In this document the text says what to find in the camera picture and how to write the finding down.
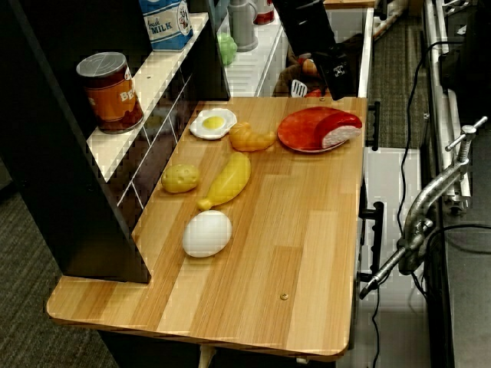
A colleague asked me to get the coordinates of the thick black cable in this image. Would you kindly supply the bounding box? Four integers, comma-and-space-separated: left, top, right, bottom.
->
410, 223, 491, 304

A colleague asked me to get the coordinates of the green toy vegetable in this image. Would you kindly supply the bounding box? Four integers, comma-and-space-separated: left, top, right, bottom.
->
216, 32, 239, 67

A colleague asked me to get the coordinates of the black gripper with logo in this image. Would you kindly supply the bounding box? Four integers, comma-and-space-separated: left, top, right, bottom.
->
311, 41, 361, 102

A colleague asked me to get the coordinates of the yellow toy banana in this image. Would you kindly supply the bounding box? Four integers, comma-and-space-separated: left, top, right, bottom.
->
196, 151, 252, 212

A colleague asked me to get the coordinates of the aluminium frame rail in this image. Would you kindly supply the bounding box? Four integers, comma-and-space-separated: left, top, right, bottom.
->
420, 0, 473, 210

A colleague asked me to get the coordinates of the toy fried egg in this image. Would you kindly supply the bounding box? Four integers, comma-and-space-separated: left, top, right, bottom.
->
189, 108, 238, 141

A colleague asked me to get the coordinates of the short black drawer handle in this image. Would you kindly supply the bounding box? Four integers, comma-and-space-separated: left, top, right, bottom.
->
366, 100, 382, 152

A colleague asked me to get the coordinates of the brown toy in sink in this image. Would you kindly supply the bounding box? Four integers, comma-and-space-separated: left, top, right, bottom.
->
276, 52, 325, 97

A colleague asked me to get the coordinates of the black shelf unit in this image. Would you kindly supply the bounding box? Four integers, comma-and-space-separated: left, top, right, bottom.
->
0, 0, 232, 285

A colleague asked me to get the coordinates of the red and white toy sushi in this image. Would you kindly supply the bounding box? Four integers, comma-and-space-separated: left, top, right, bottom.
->
314, 111, 364, 150

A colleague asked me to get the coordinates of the metal screw clamp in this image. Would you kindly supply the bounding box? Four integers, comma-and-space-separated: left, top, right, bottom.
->
358, 116, 489, 301

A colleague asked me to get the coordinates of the grey toy mug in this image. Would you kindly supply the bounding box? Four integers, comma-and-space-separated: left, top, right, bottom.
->
227, 0, 259, 53

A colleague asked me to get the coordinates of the red round plate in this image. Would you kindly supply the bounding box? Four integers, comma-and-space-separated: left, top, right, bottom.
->
276, 107, 356, 154

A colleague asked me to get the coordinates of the long black drawer handle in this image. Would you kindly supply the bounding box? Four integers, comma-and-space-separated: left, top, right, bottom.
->
358, 201, 385, 284

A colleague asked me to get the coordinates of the red and white toy can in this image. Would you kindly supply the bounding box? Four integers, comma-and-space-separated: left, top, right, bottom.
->
252, 0, 276, 26

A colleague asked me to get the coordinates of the white toy egg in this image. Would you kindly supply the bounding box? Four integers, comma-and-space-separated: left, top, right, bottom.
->
181, 209, 233, 258

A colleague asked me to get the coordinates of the yellow toy potato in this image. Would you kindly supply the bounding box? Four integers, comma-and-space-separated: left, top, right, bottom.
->
160, 163, 200, 193

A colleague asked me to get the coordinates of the brown toy beans can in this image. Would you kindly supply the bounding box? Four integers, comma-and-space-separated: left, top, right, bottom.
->
75, 51, 146, 135

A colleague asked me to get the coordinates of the thin black cable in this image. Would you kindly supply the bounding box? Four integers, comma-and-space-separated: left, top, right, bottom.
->
397, 41, 450, 235

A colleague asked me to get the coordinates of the orange toy croissant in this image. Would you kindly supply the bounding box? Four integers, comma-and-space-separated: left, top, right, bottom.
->
229, 121, 277, 153

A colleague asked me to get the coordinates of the white toy sink basin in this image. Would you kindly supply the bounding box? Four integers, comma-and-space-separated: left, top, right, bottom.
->
214, 6, 375, 99

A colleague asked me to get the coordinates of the blue toy milk carton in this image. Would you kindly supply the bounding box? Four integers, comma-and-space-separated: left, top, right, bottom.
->
137, 0, 195, 52

